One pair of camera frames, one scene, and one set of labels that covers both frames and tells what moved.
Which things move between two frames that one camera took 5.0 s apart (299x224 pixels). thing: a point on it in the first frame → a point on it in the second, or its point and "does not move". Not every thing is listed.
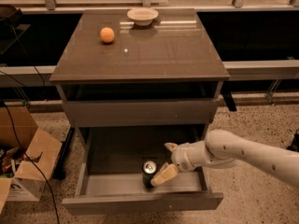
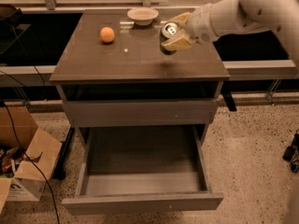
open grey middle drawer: [110, 175] does not move
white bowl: [142, 16] does not move
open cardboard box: [44, 150] does not move
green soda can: [149, 169] → [169, 30]
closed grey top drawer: [140, 111] does not move
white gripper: [181, 156] → [199, 24]
